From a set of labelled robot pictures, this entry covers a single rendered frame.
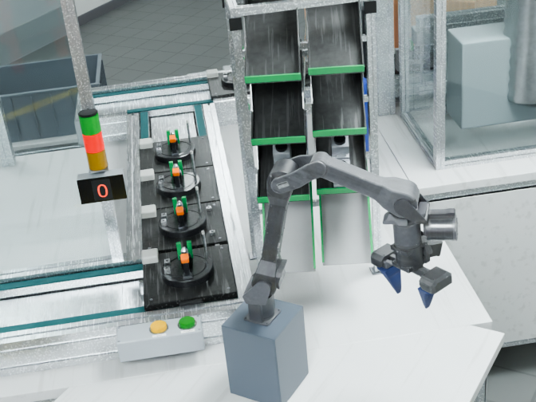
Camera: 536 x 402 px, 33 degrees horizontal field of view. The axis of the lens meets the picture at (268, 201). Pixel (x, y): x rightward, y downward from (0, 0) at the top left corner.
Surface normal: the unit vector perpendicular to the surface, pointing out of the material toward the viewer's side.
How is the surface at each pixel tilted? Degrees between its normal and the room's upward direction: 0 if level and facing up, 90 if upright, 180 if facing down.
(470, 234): 90
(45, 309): 0
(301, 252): 45
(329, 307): 0
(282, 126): 25
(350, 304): 0
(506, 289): 90
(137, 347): 90
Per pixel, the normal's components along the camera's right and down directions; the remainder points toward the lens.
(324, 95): -0.10, -0.59
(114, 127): 0.14, 0.47
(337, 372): -0.08, -0.87
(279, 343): 0.87, 0.17
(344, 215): -0.09, -0.27
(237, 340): -0.48, 0.46
